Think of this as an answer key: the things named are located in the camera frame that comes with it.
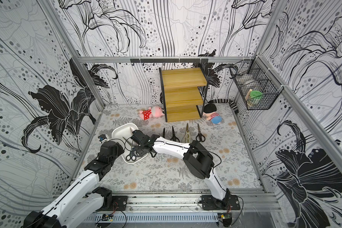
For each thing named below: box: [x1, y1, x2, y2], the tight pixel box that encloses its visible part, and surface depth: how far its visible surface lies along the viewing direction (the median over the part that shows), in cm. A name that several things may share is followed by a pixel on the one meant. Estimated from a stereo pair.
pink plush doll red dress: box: [138, 105, 165, 121], surface depth 109 cm
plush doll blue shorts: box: [202, 103, 223, 125], surface depth 108 cm
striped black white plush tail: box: [207, 98, 239, 114], surface depth 121 cm
